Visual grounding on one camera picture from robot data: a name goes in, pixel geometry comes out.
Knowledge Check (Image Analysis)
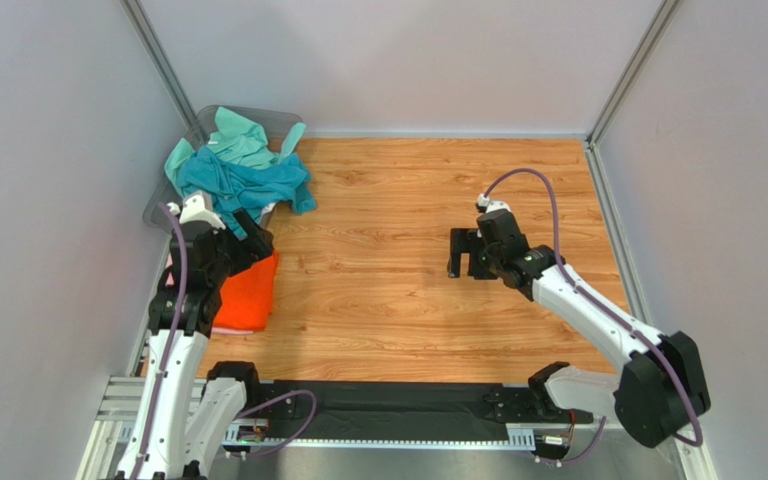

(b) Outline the orange t shirt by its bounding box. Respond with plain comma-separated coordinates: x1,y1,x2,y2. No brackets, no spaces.
213,250,280,332

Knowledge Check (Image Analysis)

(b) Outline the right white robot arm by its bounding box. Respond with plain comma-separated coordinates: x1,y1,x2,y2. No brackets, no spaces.
447,207,712,448

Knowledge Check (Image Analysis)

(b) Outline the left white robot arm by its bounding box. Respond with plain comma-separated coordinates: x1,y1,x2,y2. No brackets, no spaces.
114,209,273,479

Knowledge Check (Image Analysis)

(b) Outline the white cloth in bin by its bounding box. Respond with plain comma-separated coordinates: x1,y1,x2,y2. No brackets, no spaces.
258,202,277,228

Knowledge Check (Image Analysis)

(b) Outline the folded pink t shirt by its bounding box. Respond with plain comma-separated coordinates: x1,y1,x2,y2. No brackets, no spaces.
164,254,254,335

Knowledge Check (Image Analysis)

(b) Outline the dark teal t shirt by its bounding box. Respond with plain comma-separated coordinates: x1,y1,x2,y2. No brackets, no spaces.
174,147,317,238

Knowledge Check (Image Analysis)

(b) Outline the light mint t shirt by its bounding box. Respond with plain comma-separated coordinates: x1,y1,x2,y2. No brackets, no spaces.
164,108,306,197

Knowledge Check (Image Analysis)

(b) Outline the clear plastic bin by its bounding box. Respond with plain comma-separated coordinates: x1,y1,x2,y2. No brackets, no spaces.
142,105,302,234

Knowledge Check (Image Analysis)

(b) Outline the black base cloth strip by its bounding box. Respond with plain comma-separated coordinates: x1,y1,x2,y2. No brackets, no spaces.
258,381,539,441

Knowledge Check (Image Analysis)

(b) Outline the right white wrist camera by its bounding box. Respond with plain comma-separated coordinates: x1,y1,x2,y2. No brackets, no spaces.
475,193,511,214

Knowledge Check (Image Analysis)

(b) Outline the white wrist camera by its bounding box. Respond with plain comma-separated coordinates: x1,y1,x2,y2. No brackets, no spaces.
162,190,226,230
475,193,511,214

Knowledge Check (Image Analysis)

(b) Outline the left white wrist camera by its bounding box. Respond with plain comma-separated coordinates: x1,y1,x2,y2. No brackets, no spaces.
162,190,226,230

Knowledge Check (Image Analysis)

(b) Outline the aluminium frame rail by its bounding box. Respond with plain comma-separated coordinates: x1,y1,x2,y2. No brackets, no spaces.
75,375,718,480

